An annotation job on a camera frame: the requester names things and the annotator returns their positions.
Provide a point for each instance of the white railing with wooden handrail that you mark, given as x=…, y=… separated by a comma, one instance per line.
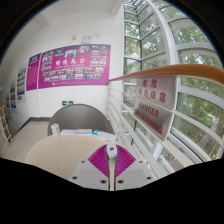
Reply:
x=186, y=70

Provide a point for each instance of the white photo display board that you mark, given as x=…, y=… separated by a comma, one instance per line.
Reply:
x=21, y=83
x=13, y=96

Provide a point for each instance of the flat white book stack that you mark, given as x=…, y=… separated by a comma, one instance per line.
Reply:
x=76, y=132

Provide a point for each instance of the narrow magenta text poster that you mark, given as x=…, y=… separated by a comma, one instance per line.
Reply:
x=33, y=71

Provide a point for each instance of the large magenta photo poster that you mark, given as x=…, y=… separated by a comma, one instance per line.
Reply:
x=75, y=66

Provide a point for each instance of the green exit sign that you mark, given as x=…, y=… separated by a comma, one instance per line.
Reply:
x=67, y=103

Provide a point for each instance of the grey curved-back chair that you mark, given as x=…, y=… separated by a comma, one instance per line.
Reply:
x=80, y=116

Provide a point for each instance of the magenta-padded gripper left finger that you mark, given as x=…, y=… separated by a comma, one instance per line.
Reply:
x=87, y=175

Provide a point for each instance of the white danger sign red lettering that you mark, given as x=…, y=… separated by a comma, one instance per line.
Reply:
x=155, y=106

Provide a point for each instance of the white and blue flat box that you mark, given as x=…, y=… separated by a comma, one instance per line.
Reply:
x=104, y=135

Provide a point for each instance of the small white stair railing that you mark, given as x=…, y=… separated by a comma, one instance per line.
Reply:
x=4, y=125

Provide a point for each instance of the small white and green box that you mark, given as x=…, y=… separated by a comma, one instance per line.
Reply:
x=55, y=129

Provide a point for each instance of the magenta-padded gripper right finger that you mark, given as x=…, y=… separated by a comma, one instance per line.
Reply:
x=135, y=174

